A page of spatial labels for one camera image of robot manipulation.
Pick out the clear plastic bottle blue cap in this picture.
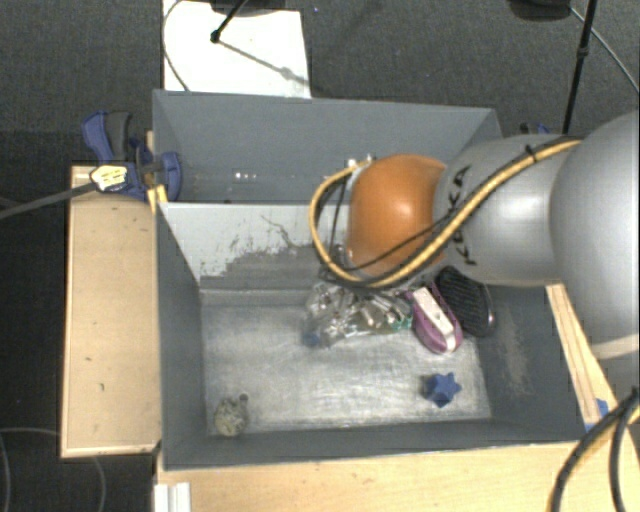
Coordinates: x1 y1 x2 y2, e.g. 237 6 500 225
301 280 362 350

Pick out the beige speckled round object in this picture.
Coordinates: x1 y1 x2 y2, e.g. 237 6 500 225
213 392 251 438

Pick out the purple and white plastic object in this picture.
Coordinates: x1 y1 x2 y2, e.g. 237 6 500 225
410 282 464 355

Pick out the blue star-shaped block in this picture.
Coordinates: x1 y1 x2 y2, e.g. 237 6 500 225
418 371 462 409

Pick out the black ribbed oval object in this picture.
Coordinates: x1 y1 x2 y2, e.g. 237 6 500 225
435 266 498 338

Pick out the grey metal bin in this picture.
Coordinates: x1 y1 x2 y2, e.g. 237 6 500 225
151 88 587 472

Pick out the pale wood flat board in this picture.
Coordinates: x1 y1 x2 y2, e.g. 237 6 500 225
60 164 165 460

